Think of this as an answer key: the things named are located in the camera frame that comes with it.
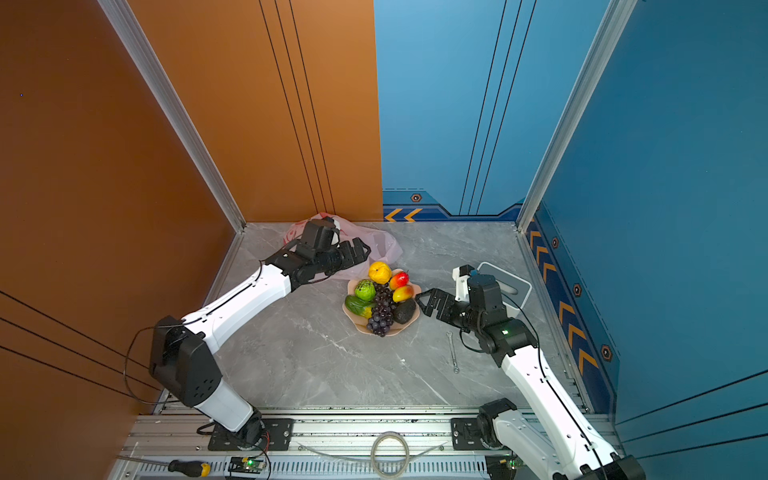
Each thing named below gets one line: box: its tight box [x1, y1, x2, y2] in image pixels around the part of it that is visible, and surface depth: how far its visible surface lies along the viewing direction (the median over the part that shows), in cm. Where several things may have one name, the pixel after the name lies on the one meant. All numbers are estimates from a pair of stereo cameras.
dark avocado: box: [394, 299, 416, 325], surface depth 89 cm
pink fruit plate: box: [342, 268, 422, 336], surface depth 90 cm
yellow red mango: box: [392, 285, 414, 303], surface depth 93 cm
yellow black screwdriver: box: [117, 456, 211, 477], surface depth 70 cm
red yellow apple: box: [390, 271, 409, 291], surface depth 96 cm
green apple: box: [354, 279, 377, 302], surface depth 93 cm
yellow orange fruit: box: [368, 261, 393, 285], surface depth 95 cm
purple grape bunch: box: [366, 282, 396, 338], surface depth 85 cm
